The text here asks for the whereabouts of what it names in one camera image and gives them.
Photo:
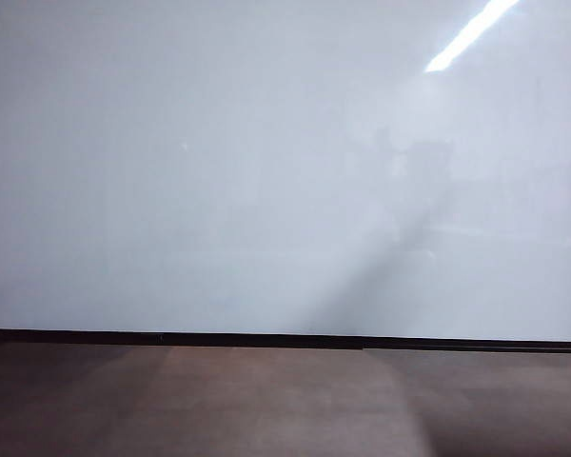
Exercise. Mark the white whiteboard with black frame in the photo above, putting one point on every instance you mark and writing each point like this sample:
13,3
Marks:
285,166

